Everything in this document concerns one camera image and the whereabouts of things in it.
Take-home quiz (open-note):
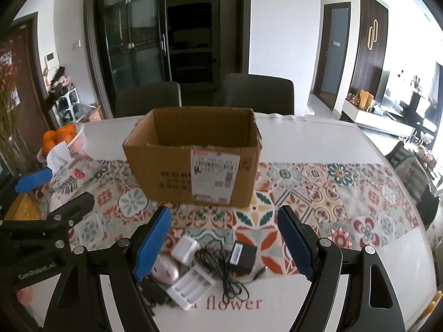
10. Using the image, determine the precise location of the chair with patterned cushion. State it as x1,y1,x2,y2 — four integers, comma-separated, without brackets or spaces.
385,141,441,230

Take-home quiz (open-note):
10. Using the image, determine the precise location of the dried flower vase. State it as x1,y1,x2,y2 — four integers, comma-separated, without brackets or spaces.
0,48,37,177

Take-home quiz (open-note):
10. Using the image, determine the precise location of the yellow box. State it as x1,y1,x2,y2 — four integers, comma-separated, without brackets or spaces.
4,193,43,221

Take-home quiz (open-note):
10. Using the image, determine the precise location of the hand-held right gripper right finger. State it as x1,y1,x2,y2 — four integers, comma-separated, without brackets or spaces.
278,205,405,332

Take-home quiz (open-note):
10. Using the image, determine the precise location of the white fruit basket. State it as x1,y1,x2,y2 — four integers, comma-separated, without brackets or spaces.
65,124,87,155

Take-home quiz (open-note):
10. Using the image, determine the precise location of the dark glass-door cabinet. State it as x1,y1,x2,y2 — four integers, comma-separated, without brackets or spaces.
84,0,250,119

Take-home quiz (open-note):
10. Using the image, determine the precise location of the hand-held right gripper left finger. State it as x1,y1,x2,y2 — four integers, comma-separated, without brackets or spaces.
42,206,172,332

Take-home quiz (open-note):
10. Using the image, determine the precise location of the black power adapter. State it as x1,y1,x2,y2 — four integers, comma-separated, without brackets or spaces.
226,241,258,274

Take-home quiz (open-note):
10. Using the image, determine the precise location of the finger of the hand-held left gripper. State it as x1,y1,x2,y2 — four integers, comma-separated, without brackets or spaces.
0,191,95,239
0,168,53,211

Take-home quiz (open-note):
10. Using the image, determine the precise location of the white shoe rack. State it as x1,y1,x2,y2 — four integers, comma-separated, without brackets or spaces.
51,88,82,126

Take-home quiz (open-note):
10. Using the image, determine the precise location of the television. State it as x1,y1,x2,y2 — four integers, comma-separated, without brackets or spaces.
377,71,435,120

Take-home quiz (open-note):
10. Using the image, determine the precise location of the white media console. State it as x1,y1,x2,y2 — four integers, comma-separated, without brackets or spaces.
340,105,416,136

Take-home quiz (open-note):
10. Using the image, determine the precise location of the white battery charger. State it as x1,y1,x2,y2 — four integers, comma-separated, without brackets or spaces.
166,264,216,310

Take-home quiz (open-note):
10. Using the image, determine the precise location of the dark interior door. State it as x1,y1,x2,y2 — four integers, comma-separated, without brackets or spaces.
312,2,352,112

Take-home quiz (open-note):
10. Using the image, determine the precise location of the white plug adapter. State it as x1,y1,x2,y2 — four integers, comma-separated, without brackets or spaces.
171,234,200,263

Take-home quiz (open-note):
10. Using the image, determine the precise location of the patterned table runner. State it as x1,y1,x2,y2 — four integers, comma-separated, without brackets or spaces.
45,159,422,279

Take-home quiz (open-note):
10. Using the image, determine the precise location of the dark slatted wall panel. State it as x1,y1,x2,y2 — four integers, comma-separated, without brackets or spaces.
347,0,390,111

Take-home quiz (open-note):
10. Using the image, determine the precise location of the patterned fabric tissue box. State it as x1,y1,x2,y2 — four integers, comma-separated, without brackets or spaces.
47,142,109,213

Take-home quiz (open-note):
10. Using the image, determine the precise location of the dark grey dining chair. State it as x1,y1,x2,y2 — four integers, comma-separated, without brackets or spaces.
221,73,295,115
114,82,182,118

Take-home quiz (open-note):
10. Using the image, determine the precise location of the pink computer mouse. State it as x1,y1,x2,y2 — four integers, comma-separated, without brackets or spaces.
150,253,181,286

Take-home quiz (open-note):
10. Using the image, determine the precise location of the brown entrance door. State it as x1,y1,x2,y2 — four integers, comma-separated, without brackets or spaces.
0,11,56,146

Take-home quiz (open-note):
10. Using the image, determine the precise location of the small cardboard box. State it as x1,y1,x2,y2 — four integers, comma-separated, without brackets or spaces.
83,105,103,123

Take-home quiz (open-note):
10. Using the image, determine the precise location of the black adapter cable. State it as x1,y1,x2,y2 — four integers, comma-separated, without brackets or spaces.
194,240,268,303

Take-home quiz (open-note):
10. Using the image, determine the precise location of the small black device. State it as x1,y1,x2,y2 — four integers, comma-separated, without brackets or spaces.
140,277,174,309

